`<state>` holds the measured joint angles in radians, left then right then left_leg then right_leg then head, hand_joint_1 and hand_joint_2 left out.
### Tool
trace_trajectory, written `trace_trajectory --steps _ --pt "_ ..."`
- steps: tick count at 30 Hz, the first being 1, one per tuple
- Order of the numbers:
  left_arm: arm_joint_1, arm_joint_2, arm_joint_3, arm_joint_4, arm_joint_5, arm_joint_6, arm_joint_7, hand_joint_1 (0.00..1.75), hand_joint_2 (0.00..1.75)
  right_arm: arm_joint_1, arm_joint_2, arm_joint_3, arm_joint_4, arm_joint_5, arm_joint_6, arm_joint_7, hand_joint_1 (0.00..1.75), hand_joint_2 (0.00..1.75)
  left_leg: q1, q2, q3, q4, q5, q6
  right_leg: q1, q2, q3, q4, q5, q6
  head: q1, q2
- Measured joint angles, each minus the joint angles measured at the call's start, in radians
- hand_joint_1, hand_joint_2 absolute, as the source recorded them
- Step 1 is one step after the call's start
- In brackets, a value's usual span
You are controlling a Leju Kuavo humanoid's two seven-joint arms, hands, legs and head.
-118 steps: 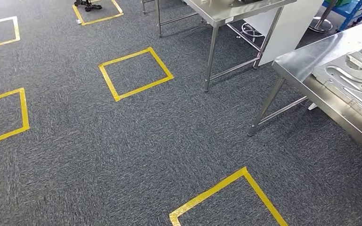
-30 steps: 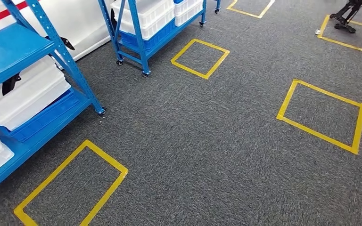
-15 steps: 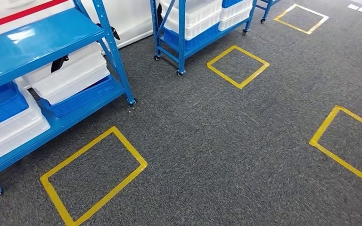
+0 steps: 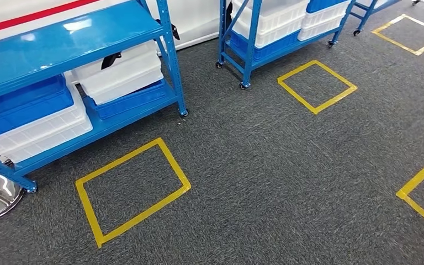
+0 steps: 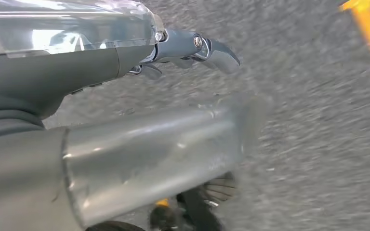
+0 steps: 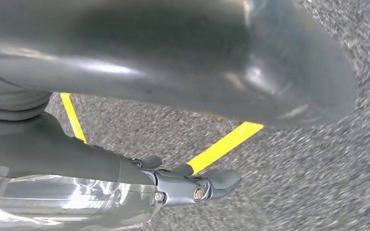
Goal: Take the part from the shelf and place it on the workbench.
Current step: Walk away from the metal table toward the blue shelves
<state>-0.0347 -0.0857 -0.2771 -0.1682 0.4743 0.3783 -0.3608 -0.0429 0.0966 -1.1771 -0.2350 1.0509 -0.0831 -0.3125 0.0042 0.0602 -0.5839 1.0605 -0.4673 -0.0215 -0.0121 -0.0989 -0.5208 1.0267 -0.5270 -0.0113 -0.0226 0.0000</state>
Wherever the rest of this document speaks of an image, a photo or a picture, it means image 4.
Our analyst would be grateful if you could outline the red barrier belt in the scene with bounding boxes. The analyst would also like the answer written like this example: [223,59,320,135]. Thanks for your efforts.
[0,0,99,38]

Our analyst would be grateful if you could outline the black curved plastic part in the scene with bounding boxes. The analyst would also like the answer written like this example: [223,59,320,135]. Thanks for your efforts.
[100,51,123,71]

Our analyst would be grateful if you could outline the blue metal shelf rack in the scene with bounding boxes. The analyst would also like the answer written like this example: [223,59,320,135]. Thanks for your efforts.
[351,0,403,36]
[215,0,357,91]
[0,0,189,194]

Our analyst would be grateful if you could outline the white car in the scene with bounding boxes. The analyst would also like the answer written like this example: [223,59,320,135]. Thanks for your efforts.
[0,0,222,50]

